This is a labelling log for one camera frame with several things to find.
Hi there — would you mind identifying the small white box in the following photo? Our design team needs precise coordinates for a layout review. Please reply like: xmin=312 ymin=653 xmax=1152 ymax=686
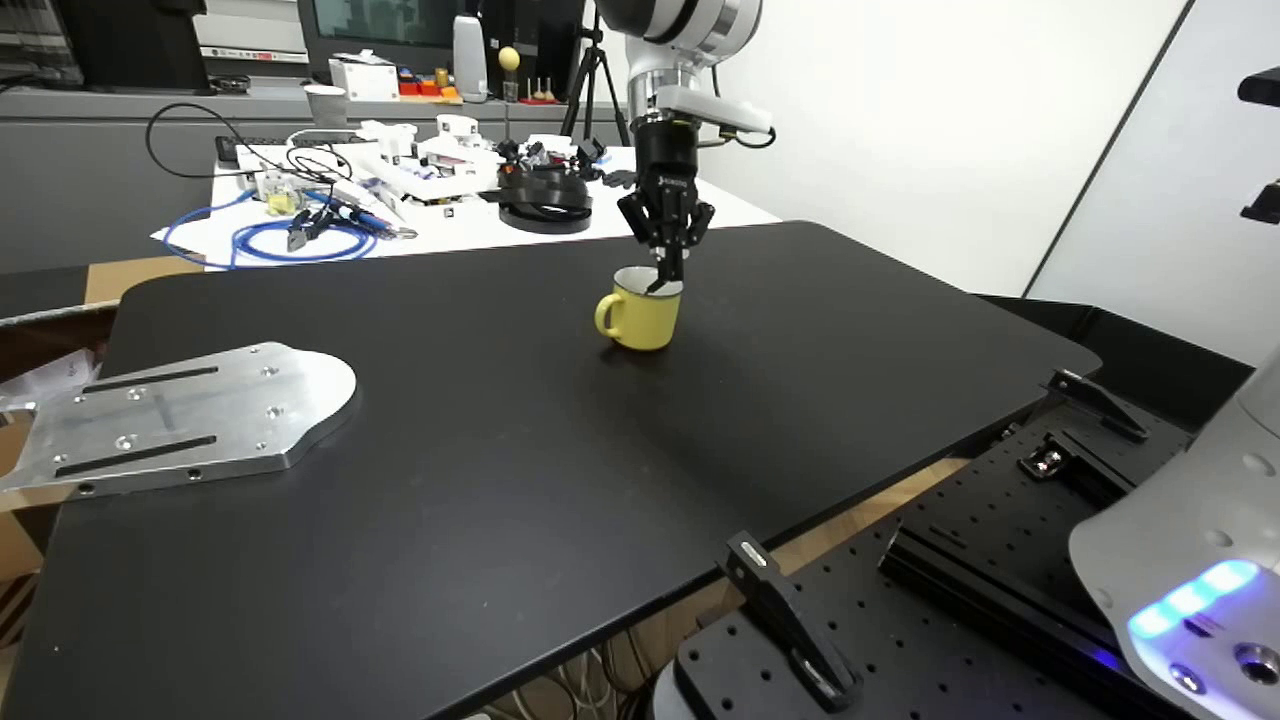
xmin=328 ymin=46 xmax=404 ymax=102

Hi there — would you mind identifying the black optical breadboard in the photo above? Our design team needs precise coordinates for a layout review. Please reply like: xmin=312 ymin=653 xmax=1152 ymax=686
xmin=647 ymin=385 xmax=1204 ymax=720

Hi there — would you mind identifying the yellow cup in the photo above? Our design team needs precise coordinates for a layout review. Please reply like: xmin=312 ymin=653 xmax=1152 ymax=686
xmin=593 ymin=263 xmax=687 ymax=354

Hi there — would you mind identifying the black table clamp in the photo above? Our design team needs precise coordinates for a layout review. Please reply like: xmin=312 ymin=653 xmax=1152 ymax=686
xmin=1042 ymin=364 xmax=1152 ymax=448
xmin=720 ymin=529 xmax=860 ymax=717

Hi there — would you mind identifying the black camera tripod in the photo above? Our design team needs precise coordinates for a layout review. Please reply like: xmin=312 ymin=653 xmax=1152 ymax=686
xmin=560 ymin=19 xmax=633 ymax=145

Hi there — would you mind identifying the silver metal mounting plate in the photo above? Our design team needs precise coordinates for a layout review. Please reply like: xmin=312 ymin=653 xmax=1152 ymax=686
xmin=0 ymin=340 xmax=359 ymax=504

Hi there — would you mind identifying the black computer monitor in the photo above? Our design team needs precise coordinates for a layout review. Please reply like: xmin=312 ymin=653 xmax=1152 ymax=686
xmin=293 ymin=0 xmax=460 ymax=83

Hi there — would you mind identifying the black box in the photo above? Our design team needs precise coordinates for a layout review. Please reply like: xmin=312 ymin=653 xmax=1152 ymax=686
xmin=49 ymin=0 xmax=211 ymax=93

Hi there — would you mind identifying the black aluminium rail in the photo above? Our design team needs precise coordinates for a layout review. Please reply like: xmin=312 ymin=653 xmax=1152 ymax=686
xmin=878 ymin=515 xmax=1133 ymax=674

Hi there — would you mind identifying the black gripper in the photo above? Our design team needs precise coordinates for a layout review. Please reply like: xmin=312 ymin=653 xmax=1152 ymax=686
xmin=611 ymin=110 xmax=720 ymax=284

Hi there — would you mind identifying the thin black cable loop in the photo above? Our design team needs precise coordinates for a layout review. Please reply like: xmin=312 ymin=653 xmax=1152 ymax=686
xmin=141 ymin=97 xmax=271 ymax=185

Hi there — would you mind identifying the blue cable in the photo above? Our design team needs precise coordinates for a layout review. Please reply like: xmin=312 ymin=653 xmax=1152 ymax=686
xmin=220 ymin=197 xmax=385 ymax=269

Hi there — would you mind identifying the white cylinder speaker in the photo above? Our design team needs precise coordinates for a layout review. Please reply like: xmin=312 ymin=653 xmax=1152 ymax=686
xmin=449 ymin=13 xmax=493 ymax=102

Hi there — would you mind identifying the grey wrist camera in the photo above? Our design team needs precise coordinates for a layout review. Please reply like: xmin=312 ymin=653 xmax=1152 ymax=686
xmin=697 ymin=93 xmax=779 ymax=151

